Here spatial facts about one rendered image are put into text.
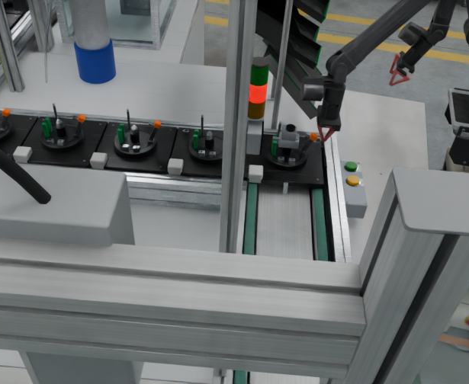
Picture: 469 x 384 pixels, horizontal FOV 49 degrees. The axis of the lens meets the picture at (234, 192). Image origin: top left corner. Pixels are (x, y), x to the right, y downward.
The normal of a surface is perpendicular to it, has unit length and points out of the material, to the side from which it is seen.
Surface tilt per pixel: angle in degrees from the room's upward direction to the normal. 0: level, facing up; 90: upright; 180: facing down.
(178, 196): 90
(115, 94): 0
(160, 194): 90
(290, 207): 0
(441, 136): 0
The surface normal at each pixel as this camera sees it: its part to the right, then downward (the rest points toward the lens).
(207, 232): 0.05, -0.73
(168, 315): -0.07, 0.68
